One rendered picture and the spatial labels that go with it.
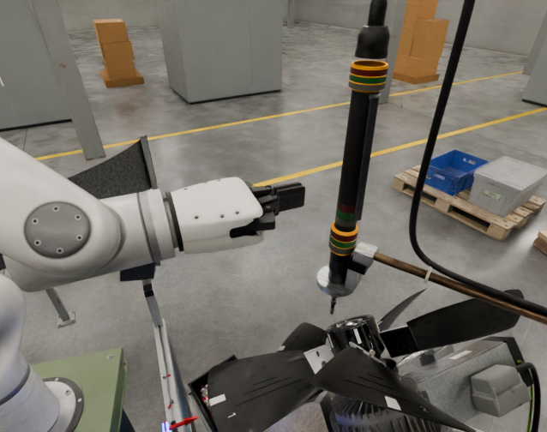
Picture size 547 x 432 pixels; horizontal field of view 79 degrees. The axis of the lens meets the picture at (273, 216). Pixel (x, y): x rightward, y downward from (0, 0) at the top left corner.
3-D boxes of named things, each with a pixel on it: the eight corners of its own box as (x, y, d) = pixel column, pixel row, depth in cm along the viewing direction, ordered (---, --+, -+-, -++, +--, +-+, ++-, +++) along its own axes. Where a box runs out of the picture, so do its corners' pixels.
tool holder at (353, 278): (372, 282, 60) (382, 240, 55) (357, 309, 55) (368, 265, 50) (327, 263, 64) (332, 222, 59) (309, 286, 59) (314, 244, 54)
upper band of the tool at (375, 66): (388, 87, 42) (393, 62, 40) (377, 95, 39) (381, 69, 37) (355, 82, 43) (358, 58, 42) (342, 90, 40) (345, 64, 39)
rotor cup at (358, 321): (333, 378, 84) (317, 327, 87) (388, 361, 85) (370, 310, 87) (342, 397, 70) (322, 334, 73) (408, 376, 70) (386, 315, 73)
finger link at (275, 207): (256, 213, 44) (302, 203, 47) (265, 227, 42) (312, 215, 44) (255, 193, 43) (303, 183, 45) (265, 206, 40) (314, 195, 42)
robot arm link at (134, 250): (133, 183, 35) (141, 200, 44) (-19, 210, 31) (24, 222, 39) (151, 261, 34) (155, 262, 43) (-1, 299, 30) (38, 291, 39)
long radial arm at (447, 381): (435, 438, 73) (415, 383, 76) (413, 428, 80) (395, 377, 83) (526, 387, 82) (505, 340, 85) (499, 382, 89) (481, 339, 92)
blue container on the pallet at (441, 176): (483, 180, 359) (491, 161, 347) (452, 197, 331) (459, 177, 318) (448, 166, 387) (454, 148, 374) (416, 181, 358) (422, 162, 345)
